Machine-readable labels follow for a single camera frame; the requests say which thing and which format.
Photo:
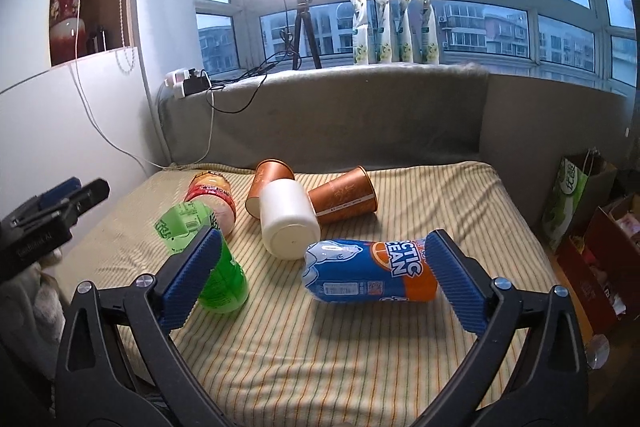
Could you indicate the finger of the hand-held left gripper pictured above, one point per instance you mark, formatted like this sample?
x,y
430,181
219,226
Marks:
x,y
92,194
60,193

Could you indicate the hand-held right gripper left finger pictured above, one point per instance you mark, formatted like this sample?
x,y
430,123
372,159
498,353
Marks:
x,y
192,274

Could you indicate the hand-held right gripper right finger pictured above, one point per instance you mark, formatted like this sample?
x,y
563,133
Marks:
x,y
455,287

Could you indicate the blue and orange cup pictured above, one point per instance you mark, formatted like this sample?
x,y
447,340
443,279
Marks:
x,y
360,272

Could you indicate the white cup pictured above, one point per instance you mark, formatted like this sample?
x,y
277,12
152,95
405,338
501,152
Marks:
x,y
287,222

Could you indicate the brown paper cup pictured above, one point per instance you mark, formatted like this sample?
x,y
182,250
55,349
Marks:
x,y
265,182
345,199

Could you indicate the green plastic bottle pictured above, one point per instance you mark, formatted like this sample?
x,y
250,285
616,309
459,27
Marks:
x,y
184,218

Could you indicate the white fluffy cloth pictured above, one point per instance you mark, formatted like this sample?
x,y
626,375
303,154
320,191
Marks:
x,y
30,302

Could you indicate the white board panel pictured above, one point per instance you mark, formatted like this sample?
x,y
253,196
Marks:
x,y
60,127

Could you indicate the red label clear bottle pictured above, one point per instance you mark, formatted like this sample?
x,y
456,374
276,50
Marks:
x,y
210,194

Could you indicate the red box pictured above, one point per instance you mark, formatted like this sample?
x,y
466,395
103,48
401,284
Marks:
x,y
585,287

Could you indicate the white power strip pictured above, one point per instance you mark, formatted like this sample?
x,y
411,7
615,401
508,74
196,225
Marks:
x,y
175,87

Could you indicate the green paper bag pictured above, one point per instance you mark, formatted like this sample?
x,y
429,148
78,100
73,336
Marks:
x,y
565,202

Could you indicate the striped beige bedsheet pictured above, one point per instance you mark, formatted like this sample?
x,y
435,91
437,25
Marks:
x,y
325,357

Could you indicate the black charger plug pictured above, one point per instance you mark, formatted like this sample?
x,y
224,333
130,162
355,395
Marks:
x,y
196,83

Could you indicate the clear plastic round lid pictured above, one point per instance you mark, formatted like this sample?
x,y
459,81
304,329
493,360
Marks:
x,y
598,352

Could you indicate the brown cardboard box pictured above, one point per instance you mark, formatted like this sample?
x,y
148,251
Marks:
x,y
612,237

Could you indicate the red vase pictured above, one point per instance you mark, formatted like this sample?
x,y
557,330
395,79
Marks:
x,y
65,22

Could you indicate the grey cloth backrest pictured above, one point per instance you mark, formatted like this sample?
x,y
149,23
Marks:
x,y
350,117

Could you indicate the white floral refill pouch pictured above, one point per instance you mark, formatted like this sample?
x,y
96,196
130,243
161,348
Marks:
x,y
361,32
405,29
428,29
383,29

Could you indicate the black tripod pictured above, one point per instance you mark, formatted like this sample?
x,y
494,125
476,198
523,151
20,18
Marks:
x,y
303,24

